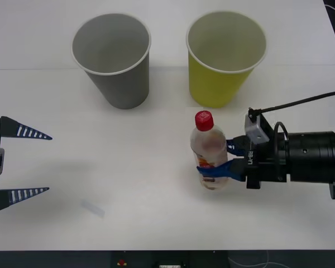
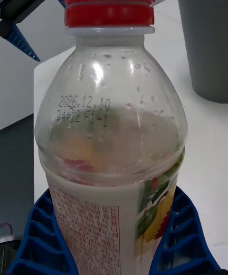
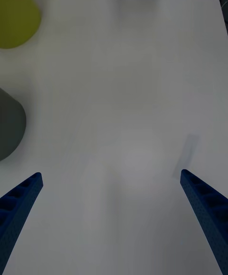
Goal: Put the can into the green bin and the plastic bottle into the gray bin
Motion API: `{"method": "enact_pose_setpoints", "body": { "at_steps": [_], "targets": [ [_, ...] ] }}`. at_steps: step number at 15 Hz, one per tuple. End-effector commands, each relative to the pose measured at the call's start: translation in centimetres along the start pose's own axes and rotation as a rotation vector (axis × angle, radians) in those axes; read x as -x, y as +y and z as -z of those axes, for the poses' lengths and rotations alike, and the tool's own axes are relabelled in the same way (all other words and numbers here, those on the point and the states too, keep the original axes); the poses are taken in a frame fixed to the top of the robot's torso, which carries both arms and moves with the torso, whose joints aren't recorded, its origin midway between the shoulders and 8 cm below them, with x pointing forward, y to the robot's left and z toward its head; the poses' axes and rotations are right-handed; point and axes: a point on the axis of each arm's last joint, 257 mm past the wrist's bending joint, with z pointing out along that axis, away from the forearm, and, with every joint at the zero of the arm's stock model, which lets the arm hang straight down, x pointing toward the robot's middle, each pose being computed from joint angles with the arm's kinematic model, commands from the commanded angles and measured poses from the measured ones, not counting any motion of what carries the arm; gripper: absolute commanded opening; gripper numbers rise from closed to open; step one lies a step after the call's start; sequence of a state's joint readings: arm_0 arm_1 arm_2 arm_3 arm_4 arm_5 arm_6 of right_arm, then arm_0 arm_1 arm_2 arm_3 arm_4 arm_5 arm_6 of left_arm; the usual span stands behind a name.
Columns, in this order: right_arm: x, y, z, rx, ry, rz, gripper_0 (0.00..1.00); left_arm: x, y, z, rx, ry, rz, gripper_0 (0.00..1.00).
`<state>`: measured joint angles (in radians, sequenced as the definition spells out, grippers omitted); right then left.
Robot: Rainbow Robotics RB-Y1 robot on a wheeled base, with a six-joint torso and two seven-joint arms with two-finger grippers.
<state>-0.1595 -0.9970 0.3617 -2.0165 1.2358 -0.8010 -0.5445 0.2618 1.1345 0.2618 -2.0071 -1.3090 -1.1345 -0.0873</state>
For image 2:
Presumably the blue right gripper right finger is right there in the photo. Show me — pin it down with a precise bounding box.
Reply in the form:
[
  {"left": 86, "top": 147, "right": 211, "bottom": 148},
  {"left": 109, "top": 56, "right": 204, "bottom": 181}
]
[{"left": 149, "top": 185, "right": 223, "bottom": 275}]

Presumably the clear bottle with red cap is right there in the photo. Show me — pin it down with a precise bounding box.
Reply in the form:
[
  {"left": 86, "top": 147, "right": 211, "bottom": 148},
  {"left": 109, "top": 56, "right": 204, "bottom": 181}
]
[{"left": 34, "top": 0, "right": 189, "bottom": 275}]

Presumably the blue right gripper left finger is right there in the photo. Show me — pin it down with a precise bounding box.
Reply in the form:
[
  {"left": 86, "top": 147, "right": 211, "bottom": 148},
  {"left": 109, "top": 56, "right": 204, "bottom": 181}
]
[{"left": 7, "top": 188, "right": 79, "bottom": 275}]

